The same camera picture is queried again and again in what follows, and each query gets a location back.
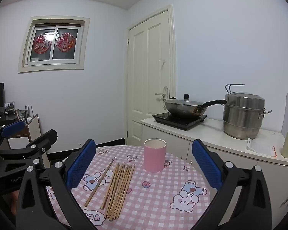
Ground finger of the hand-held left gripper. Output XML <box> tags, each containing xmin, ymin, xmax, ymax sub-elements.
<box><xmin>0</xmin><ymin>129</ymin><xmax>58</xmax><ymax>173</ymax></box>
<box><xmin>0</xmin><ymin>120</ymin><xmax>26</xmax><ymax>154</ymax></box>

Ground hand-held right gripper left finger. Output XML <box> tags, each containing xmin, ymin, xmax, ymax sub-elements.
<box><xmin>16</xmin><ymin>138</ymin><xmax>98</xmax><ymax>230</ymax></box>

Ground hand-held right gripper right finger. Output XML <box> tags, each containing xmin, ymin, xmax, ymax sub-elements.
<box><xmin>190</xmin><ymin>138</ymin><xmax>274</xmax><ymax>230</ymax></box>

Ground slender wooden chopstick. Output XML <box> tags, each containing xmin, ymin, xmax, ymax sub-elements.
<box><xmin>84</xmin><ymin>161</ymin><xmax>114</xmax><ymax>207</ymax></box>

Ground bunch of wooden chopsticks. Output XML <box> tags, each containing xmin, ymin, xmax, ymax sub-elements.
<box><xmin>101</xmin><ymin>162</ymin><xmax>136</xmax><ymax>221</ymax></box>

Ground pink cup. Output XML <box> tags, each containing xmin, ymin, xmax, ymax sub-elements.
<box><xmin>144</xmin><ymin>138</ymin><xmax>167</xmax><ymax>173</ymax></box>

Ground dark wooden desk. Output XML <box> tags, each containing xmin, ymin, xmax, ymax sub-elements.
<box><xmin>0</xmin><ymin>111</ymin><xmax>30</xmax><ymax>150</ymax></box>

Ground round metal plate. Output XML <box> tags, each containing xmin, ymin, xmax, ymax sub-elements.
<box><xmin>16</xmin><ymin>109</ymin><xmax>27</xmax><ymax>126</ymax></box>

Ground black induction cooktop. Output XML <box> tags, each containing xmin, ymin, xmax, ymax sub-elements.
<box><xmin>152</xmin><ymin>112</ymin><xmax>207</xmax><ymax>131</ymax></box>

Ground white paper packet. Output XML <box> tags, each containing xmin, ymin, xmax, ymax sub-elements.
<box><xmin>246</xmin><ymin>138</ymin><xmax>278</xmax><ymax>158</ymax></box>

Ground stainless steel steamer pot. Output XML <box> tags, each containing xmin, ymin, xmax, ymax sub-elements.
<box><xmin>223</xmin><ymin>84</ymin><xmax>273</xmax><ymax>140</ymax></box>

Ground white counter cabinet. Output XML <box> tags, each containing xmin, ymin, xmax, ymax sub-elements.
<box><xmin>141</xmin><ymin>117</ymin><xmax>288</xmax><ymax>230</ymax></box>

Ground pink checkered bear tablecloth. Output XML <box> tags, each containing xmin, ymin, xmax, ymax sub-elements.
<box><xmin>46</xmin><ymin>145</ymin><xmax>210</xmax><ymax>230</ymax></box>

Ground glass wok lid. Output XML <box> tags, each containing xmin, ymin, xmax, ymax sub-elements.
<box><xmin>167</xmin><ymin>94</ymin><xmax>204</xmax><ymax>106</ymax></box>

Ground white framed window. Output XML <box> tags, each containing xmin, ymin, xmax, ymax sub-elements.
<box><xmin>17</xmin><ymin>16</ymin><xmax>90</xmax><ymax>74</ymax></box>

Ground red paper window decoration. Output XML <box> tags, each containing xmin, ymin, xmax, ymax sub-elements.
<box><xmin>34</xmin><ymin>35</ymin><xmax>51</xmax><ymax>54</ymax></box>
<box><xmin>56</xmin><ymin>34</ymin><xmax>75</xmax><ymax>52</ymax></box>

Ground cream panel door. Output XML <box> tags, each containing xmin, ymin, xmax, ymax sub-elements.
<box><xmin>127</xmin><ymin>5</ymin><xmax>177</xmax><ymax>146</ymax></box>

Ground steel wok with black handle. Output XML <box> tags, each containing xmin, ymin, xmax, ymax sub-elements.
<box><xmin>165</xmin><ymin>99</ymin><xmax>227</xmax><ymax>118</ymax></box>

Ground metal door handle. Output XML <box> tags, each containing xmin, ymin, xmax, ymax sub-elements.
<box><xmin>155</xmin><ymin>86</ymin><xmax>169</xmax><ymax>109</ymax></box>

